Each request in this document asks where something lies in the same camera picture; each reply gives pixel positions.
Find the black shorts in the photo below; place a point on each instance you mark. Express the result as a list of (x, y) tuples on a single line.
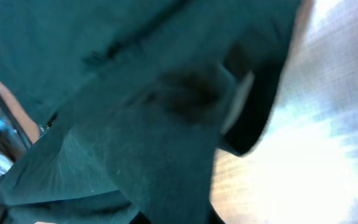
[(138, 96)]

